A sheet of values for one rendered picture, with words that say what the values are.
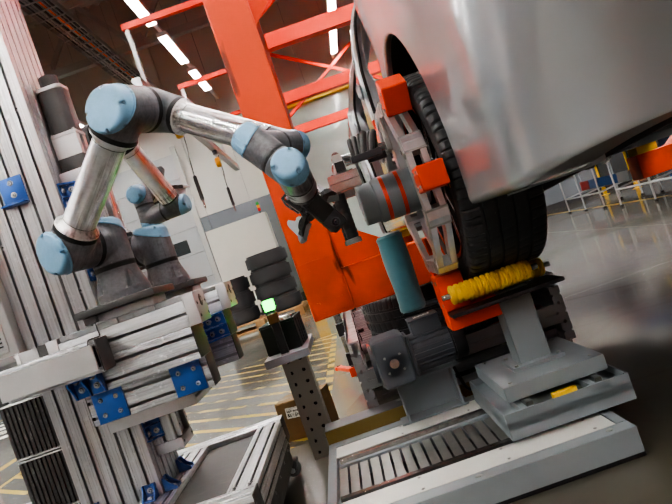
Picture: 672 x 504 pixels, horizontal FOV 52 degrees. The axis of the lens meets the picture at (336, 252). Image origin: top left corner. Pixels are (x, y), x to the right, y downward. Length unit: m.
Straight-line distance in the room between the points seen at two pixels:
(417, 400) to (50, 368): 1.30
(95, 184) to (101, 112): 0.19
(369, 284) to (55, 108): 1.22
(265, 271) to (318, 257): 7.95
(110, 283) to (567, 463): 1.29
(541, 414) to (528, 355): 0.24
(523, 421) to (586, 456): 0.20
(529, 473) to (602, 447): 0.20
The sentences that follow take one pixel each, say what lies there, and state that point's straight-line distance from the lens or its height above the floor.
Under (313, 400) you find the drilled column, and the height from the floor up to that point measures 0.22.
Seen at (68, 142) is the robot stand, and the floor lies 1.34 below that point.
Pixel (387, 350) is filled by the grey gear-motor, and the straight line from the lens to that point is 2.39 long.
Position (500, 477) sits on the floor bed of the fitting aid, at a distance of 1.87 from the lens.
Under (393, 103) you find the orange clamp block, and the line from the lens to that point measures 1.98.
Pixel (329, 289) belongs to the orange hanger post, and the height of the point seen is 0.62.
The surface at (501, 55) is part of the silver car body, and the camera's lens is 1.30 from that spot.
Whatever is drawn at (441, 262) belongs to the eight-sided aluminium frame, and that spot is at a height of 0.61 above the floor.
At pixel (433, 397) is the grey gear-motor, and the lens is 2.60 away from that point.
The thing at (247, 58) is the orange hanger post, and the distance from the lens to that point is 2.68.
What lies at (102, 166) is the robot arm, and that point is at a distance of 1.79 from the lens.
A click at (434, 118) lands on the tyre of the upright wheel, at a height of 0.99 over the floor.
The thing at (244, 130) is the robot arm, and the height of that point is 1.06.
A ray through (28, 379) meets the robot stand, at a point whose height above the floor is 0.70.
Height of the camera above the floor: 0.75
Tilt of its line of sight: level
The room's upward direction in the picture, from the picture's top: 19 degrees counter-clockwise
